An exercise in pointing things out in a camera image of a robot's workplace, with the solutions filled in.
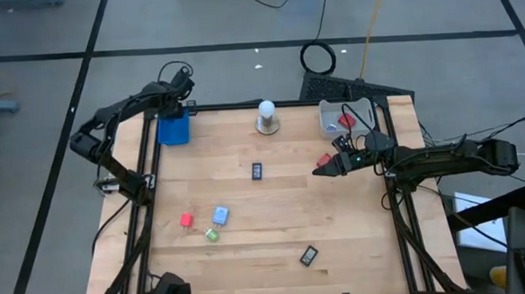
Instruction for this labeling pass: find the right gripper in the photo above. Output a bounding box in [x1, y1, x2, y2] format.
[309, 129, 398, 180]

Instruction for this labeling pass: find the red cube wall charger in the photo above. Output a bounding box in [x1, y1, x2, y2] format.
[315, 151, 334, 168]
[336, 111, 358, 130]

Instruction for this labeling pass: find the black framed small display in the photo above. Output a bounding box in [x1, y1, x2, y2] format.
[298, 244, 320, 268]

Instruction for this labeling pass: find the light blue wall charger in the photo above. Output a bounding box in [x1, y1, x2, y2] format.
[209, 204, 232, 230]

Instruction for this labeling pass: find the blue plastic bin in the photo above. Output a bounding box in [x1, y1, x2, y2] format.
[156, 108, 192, 148]

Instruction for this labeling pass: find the light grey plastic bin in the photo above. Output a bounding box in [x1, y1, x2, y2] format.
[316, 96, 378, 141]

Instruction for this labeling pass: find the black perforated panel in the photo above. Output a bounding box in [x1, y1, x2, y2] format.
[298, 66, 416, 104]

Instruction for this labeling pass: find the white bulb lamp brass stand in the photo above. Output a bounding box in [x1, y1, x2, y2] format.
[253, 98, 282, 137]

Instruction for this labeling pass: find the white paper sheet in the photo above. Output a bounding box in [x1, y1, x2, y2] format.
[453, 190, 509, 255]

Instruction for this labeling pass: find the black diagonal beam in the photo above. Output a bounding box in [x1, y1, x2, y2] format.
[444, 185, 525, 233]

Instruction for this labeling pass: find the yellow object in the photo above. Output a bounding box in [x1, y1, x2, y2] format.
[488, 264, 510, 289]

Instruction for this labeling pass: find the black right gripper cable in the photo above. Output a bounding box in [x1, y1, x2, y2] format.
[340, 101, 377, 138]

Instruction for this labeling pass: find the black aluminium table frame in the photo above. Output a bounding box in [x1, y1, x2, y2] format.
[80, 90, 467, 294]

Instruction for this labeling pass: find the black cable with coil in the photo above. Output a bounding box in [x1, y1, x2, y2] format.
[297, 0, 339, 77]

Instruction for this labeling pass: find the black base cable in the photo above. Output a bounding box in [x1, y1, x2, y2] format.
[88, 201, 130, 256]

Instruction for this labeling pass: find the yellow hanging cable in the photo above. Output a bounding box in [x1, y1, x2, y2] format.
[354, 0, 395, 81]

